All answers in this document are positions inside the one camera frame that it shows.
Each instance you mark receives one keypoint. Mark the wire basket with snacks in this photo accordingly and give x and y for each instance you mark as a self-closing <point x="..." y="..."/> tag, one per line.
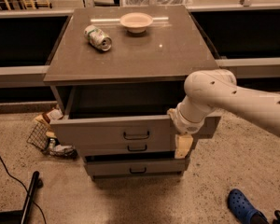
<point x="44" y="138"/>

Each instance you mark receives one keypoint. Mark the grey drawer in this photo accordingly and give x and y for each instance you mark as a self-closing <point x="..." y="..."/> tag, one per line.
<point x="143" y="167"/>
<point x="126" y="114"/>
<point x="122" y="148"/>

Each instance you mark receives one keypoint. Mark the grey drawer cabinet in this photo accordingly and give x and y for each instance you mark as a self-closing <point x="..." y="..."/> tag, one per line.
<point x="168" y="50"/>

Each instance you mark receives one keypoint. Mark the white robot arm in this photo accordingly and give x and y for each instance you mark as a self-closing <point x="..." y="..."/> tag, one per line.
<point x="208" y="90"/>

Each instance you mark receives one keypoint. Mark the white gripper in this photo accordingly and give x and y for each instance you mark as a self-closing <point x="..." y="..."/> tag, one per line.
<point x="184" y="123"/>

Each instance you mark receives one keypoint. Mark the grey top drawer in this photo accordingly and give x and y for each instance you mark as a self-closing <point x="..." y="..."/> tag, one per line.
<point x="126" y="114"/>

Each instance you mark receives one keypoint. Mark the white bowl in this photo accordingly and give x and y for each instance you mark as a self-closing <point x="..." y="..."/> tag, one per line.
<point x="136" y="22"/>

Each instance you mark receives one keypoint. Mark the blue clog shoe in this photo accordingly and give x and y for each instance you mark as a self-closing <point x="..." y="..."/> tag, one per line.
<point x="243" y="210"/>

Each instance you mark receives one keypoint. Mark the grey bottom drawer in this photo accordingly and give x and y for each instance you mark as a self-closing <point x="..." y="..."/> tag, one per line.
<point x="143" y="167"/>

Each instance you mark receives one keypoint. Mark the grey middle drawer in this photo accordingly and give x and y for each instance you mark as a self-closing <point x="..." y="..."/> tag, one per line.
<point x="122" y="148"/>

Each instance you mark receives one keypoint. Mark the crushed green soda can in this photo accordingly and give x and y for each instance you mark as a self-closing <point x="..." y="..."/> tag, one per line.
<point x="98" y="38"/>

